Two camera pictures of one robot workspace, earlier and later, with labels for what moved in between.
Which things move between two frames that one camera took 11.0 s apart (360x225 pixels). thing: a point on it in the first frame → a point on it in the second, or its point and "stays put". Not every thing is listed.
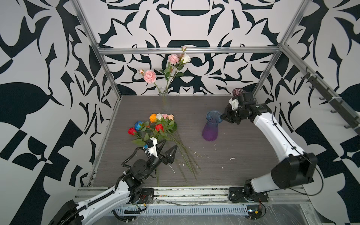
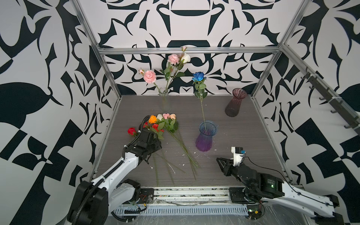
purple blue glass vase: x=210 y=130 → x=207 y=129
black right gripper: x=227 y=116 → x=226 y=169
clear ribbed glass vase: x=164 y=101 stays put
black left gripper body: x=152 y=163 → x=155 y=145
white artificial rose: x=185 y=58 stays put
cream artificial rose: x=159 y=116 stays put
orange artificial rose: x=153 y=118 stays put
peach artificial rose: x=170 y=117 stays put
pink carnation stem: x=173 y=60 stays put
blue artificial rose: x=137 y=126 → x=200 y=77
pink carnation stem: x=149 y=76 stays put
